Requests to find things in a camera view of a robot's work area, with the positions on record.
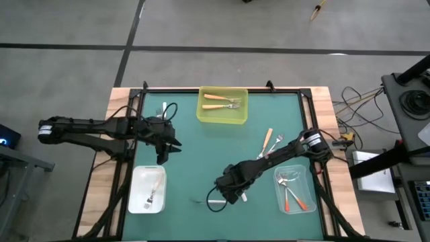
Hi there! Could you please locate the yellow floor cable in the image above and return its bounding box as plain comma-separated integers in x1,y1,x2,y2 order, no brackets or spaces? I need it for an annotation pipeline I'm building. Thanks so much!
334,87,384,116

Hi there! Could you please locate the white box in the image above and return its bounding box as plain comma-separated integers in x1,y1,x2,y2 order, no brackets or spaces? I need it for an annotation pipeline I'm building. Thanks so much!
351,150,396,194

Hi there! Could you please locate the grey equipment cart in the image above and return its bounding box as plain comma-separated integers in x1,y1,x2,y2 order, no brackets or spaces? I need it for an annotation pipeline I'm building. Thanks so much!
380,72,430,166

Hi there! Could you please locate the green table mat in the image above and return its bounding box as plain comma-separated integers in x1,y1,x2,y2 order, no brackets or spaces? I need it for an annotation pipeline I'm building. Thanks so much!
121,91,325,241

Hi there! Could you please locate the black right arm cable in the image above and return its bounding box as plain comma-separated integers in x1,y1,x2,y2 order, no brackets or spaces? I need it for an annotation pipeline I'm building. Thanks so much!
206,185,230,213

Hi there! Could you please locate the coiled black cable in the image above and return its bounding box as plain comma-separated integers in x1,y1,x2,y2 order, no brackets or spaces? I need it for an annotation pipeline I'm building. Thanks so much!
399,89,430,121

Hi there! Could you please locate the black pole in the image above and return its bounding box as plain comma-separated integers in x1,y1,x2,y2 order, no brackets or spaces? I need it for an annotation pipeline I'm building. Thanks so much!
396,55,430,87

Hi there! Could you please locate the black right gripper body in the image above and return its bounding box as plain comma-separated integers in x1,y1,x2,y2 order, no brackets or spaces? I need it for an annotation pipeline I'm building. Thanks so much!
216,166,253,204

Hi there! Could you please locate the black metal table frame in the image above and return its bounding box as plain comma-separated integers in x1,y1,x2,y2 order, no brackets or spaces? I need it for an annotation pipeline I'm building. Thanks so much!
72,79,367,242

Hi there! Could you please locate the clear plastic bin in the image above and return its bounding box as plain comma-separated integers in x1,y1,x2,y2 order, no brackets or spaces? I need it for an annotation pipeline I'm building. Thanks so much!
273,163,318,215

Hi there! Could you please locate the yellow hanging cable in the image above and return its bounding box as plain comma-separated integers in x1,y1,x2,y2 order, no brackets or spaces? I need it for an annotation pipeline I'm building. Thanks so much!
310,0,329,22

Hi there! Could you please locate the yellow plastic bin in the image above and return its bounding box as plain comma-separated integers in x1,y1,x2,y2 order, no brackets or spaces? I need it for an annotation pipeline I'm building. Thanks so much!
196,86,249,125

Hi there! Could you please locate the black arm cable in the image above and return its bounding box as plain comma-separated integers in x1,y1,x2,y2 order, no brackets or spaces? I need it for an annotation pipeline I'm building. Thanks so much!
206,185,230,213
147,102,179,124

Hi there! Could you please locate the white plastic bin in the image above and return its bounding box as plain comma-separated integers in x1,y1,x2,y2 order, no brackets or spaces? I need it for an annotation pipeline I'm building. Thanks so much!
126,165,167,215

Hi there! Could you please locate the button control panel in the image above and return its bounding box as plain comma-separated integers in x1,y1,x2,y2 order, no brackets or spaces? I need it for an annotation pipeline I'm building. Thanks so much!
408,179,430,223

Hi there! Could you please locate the black device with blue light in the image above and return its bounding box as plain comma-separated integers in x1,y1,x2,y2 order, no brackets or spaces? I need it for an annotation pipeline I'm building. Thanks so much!
0,123,22,151

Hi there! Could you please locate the black support bar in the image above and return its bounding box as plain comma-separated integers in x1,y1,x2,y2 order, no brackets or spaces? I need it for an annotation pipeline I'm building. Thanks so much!
348,140,410,181

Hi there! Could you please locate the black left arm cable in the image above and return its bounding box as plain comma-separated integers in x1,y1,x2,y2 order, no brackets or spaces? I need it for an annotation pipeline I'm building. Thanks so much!
147,102,179,124

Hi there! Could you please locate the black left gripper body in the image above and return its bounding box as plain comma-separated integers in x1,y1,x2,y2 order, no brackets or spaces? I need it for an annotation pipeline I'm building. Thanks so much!
142,117,174,145

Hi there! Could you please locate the grey side table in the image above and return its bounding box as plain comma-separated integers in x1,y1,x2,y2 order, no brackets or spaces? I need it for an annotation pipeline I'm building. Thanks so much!
0,144,56,233

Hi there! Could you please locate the black floor cable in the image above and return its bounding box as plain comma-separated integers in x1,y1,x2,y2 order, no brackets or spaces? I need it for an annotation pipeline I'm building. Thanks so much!
332,85,401,135

